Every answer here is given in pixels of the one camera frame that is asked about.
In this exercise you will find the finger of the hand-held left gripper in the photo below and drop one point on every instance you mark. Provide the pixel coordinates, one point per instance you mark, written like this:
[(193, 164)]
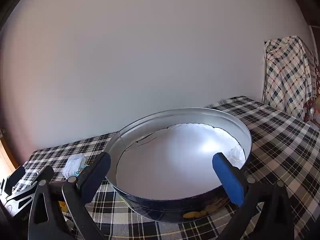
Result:
[(46, 173), (15, 180)]

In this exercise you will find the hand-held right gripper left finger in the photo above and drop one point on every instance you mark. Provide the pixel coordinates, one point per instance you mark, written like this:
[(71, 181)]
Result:
[(93, 177)]

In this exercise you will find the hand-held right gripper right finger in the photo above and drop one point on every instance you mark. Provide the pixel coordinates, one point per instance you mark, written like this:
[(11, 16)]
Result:
[(228, 180)]

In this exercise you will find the clear plastic box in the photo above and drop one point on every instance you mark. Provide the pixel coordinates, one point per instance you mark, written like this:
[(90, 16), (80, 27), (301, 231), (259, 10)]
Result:
[(73, 166)]

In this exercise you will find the round metal tin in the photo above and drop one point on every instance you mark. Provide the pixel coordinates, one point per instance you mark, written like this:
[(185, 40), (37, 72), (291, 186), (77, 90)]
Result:
[(200, 116)]

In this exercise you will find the clear plastic wrapper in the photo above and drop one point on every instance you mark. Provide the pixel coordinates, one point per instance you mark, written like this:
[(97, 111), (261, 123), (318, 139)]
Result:
[(236, 157)]

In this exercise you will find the wooden door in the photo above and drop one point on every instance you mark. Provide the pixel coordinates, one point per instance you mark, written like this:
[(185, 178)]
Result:
[(6, 155)]

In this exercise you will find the black white plaid tablecloth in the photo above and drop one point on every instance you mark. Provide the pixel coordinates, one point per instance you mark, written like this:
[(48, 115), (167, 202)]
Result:
[(275, 142)]

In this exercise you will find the pile of assorted clutter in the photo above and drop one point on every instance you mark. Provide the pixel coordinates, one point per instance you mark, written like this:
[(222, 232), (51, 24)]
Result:
[(313, 115)]

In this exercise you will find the plaid cloth covered furniture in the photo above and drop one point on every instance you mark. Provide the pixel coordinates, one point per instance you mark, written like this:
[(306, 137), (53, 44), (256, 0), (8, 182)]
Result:
[(287, 75)]

